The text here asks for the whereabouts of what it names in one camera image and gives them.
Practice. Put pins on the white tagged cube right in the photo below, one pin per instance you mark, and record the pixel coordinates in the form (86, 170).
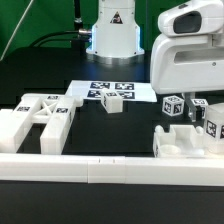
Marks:
(202, 103)

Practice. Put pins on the white chair back frame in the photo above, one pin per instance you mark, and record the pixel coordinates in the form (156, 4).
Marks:
(56, 112)

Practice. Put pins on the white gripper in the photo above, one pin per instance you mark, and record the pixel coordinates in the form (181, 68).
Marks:
(188, 55)

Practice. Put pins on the white U-shaped obstacle fence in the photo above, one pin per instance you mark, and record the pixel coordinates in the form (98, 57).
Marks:
(208, 171)

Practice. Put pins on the white chair seat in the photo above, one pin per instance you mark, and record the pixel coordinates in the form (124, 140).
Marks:
(181, 141)

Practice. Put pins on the white marker sheet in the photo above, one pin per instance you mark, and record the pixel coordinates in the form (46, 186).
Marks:
(130, 91)

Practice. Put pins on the thin white rod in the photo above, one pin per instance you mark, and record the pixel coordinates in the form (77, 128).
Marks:
(18, 25)

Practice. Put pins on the white tagged cube left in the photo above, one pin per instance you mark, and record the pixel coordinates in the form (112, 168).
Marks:
(173, 105)

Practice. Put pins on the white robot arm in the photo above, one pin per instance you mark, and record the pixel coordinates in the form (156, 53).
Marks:
(115, 37)

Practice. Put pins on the black pole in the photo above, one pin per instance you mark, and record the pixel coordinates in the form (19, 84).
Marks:
(77, 15)

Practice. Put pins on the white tagged cube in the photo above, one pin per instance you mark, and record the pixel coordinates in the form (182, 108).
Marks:
(173, 105)
(202, 103)

